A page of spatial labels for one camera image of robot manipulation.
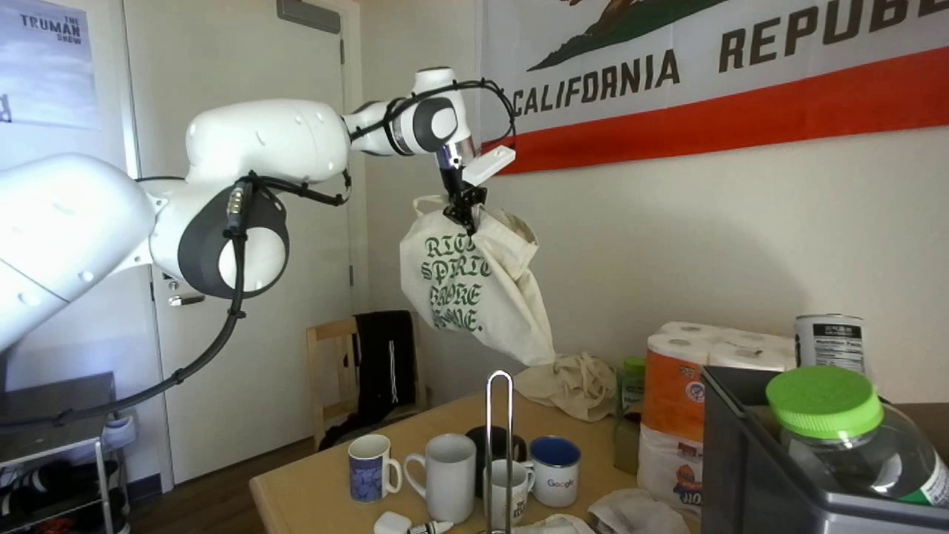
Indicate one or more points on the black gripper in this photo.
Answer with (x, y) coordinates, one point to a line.
(461, 181)

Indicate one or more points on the white tote bag green print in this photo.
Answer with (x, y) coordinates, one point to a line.
(464, 286)

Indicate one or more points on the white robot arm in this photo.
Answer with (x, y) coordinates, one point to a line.
(267, 138)

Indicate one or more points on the white door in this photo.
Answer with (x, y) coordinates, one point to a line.
(298, 344)

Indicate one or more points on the metal paper towel holder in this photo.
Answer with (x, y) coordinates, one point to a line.
(486, 445)

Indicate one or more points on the black mug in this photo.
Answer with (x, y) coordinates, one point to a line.
(479, 448)

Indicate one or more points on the green box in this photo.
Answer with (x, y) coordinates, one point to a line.
(629, 385)

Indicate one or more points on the gray door closer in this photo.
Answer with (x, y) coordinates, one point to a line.
(309, 16)

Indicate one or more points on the tall white mug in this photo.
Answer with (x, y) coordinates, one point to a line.
(446, 479)

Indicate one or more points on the blue ceramic mug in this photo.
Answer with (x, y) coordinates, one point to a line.
(368, 468)

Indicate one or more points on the white mug blue rim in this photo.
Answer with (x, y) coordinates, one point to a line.
(553, 476)

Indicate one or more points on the small patterned ceramic mug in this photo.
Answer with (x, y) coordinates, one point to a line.
(519, 491)

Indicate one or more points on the orange paper towel pack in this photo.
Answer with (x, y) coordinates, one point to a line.
(672, 405)

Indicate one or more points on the California Republic flag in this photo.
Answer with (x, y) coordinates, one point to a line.
(743, 107)

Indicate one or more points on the small white gadget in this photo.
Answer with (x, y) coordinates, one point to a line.
(396, 522)

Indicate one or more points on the low white cup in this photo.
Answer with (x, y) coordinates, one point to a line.
(553, 522)

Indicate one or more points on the crumpled white cloth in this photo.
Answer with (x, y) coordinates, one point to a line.
(632, 510)

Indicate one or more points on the white canister black label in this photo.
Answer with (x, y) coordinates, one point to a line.
(829, 342)

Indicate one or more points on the gray metal bin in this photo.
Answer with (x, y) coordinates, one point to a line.
(750, 476)

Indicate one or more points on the clear jar green lid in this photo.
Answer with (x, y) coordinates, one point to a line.
(822, 405)

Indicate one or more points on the white paper poster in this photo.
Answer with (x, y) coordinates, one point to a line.
(45, 61)

